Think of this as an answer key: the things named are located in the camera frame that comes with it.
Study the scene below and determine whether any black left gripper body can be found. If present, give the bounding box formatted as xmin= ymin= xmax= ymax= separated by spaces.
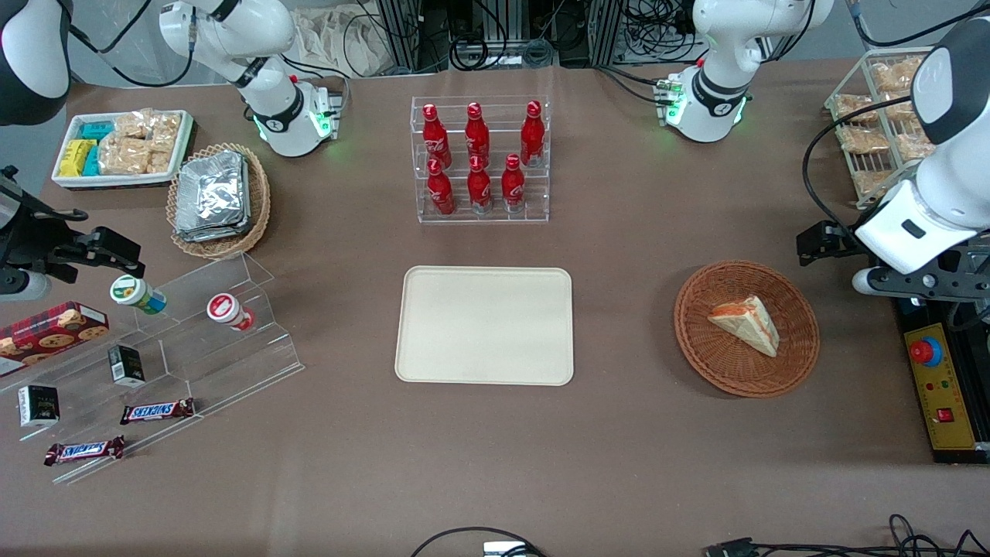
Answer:
xmin=797 ymin=220 xmax=990 ymax=301

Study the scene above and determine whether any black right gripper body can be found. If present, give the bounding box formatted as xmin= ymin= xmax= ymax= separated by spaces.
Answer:
xmin=0 ymin=197 xmax=145 ymax=283

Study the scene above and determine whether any triangular sandwich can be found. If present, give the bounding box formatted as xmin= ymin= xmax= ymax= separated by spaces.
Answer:
xmin=708 ymin=296 xmax=780 ymax=358

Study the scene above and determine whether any white rectangular snack tray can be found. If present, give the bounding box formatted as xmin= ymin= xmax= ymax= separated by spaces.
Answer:
xmin=51 ymin=110 xmax=195 ymax=190

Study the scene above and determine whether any light wicker basket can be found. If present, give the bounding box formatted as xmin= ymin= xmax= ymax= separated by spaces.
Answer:
xmin=166 ymin=142 xmax=272 ymax=260

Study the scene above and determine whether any brown wicker basket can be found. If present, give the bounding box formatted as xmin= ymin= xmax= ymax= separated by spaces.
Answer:
xmin=674 ymin=260 xmax=821 ymax=398

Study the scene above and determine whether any beige plastic tray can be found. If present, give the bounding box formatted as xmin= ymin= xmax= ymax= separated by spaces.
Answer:
xmin=394 ymin=265 xmax=575 ymax=386

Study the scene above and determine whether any green lid cup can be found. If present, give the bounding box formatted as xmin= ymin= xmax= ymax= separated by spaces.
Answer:
xmin=110 ymin=275 xmax=168 ymax=315

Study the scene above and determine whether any yellow snack packet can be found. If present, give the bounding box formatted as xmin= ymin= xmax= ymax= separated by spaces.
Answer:
xmin=59 ymin=139 xmax=97 ymax=178

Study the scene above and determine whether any red cookie box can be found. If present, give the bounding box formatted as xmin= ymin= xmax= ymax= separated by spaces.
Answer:
xmin=0 ymin=302 xmax=110 ymax=378

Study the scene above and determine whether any silver foil pack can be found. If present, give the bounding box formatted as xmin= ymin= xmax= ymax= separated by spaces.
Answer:
xmin=174 ymin=219 xmax=253 ymax=243
xmin=176 ymin=151 xmax=249 ymax=231

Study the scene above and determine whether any red lid cup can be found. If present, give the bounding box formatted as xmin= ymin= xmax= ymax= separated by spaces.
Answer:
xmin=207 ymin=292 xmax=257 ymax=332

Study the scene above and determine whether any clear acrylic stepped stand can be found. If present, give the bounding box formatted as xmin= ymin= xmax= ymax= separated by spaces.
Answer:
xmin=0 ymin=251 xmax=305 ymax=487

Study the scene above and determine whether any Snickers chocolate bar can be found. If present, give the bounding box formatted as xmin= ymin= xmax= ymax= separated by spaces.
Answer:
xmin=120 ymin=398 xmax=196 ymax=425
xmin=44 ymin=436 xmax=126 ymax=466

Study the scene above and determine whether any small black white box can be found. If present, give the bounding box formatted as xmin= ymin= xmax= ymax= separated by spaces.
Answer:
xmin=17 ymin=384 xmax=61 ymax=429

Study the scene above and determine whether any yellow black control box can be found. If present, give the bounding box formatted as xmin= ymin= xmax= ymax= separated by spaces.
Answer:
xmin=893 ymin=296 xmax=990 ymax=465

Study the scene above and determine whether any white plastic bag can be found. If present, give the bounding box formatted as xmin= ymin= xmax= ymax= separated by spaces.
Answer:
xmin=290 ymin=4 xmax=392 ymax=78

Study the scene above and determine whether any red cola bottle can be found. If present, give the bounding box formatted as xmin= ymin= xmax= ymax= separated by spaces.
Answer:
xmin=426 ymin=159 xmax=456 ymax=216
xmin=422 ymin=103 xmax=452 ymax=168
xmin=466 ymin=155 xmax=493 ymax=214
xmin=500 ymin=153 xmax=527 ymax=213
xmin=520 ymin=101 xmax=546 ymax=168
xmin=465 ymin=101 xmax=491 ymax=163

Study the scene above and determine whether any clear acrylic bottle rack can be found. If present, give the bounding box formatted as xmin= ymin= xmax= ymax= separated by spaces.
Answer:
xmin=410 ymin=95 xmax=551 ymax=225

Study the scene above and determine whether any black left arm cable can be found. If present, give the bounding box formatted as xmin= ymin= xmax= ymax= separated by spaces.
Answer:
xmin=801 ymin=97 xmax=915 ymax=234

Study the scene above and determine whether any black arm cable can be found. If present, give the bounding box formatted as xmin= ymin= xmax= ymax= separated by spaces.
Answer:
xmin=801 ymin=97 xmax=915 ymax=234
xmin=68 ymin=0 xmax=194 ymax=88

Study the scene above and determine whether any white wire basket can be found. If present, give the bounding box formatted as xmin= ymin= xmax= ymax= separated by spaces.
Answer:
xmin=824 ymin=48 xmax=941 ymax=210

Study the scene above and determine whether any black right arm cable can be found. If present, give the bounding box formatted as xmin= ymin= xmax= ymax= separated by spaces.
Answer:
xmin=68 ymin=0 xmax=194 ymax=88

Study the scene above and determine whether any black cable with connector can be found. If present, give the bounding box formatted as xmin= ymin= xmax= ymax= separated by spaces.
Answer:
xmin=704 ymin=514 xmax=990 ymax=557

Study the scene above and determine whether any aluminium frame rack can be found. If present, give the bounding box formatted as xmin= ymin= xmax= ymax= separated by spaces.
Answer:
xmin=375 ymin=0 xmax=631 ymax=73

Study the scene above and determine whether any black looped cable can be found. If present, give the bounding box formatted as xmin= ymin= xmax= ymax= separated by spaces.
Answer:
xmin=410 ymin=527 xmax=547 ymax=557

